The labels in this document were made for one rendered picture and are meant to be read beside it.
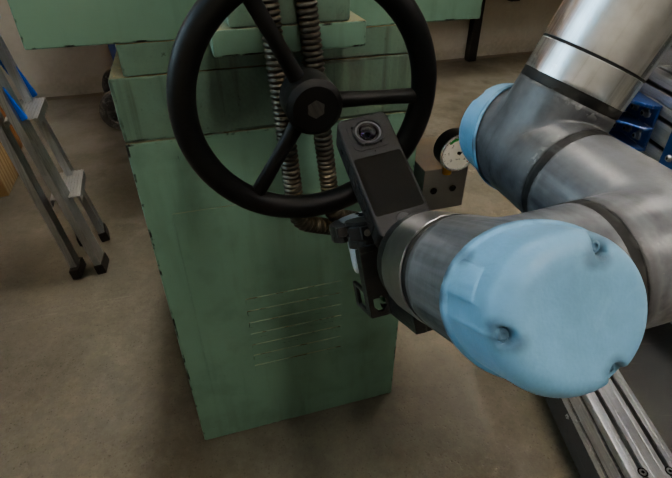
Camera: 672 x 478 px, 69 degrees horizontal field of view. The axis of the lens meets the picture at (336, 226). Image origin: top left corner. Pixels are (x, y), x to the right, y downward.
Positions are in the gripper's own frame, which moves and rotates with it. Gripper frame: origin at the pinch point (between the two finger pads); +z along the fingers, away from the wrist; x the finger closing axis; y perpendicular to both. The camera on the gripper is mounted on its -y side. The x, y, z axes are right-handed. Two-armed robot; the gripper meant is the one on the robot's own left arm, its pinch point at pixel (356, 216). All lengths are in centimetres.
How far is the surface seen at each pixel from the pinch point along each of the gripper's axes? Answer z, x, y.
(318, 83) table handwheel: -3.4, -2.1, -14.3
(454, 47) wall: 271, 154, -72
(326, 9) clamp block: 3.3, 1.8, -23.3
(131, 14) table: 11.2, -19.9, -28.1
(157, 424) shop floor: 60, -40, 43
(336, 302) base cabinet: 38.4, 2.0, 19.8
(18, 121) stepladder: 86, -61, -32
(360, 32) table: 4.9, 5.7, -20.7
